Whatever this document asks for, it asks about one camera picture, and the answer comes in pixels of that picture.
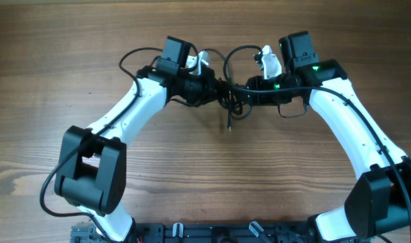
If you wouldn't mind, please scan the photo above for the black cable bundle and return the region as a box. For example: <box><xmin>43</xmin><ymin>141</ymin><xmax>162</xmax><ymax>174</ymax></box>
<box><xmin>200</xmin><ymin>48</ymin><xmax>254</xmax><ymax>133</ymax></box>

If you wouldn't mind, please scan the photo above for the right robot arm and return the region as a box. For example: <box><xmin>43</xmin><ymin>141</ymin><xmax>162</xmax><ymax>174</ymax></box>
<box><xmin>237</xmin><ymin>32</ymin><xmax>411</xmax><ymax>242</ymax></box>

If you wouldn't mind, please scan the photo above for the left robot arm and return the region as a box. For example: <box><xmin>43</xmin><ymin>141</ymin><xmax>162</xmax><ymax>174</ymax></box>
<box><xmin>40</xmin><ymin>36</ymin><xmax>223</xmax><ymax>242</ymax></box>

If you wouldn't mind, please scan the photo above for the black left camera cable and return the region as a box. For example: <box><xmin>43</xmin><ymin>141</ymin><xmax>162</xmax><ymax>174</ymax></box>
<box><xmin>38</xmin><ymin>46</ymin><xmax>164</xmax><ymax>237</ymax></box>

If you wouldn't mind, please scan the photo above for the black camera cable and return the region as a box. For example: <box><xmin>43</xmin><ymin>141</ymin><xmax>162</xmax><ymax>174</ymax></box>
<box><xmin>38</xmin><ymin>46</ymin><xmax>164</xmax><ymax>237</ymax></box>
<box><xmin>223</xmin><ymin>45</ymin><xmax>411</xmax><ymax>243</ymax></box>

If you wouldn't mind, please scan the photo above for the black right camera cable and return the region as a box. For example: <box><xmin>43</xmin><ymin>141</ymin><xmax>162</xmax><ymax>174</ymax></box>
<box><xmin>223</xmin><ymin>45</ymin><xmax>411</xmax><ymax>243</ymax></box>

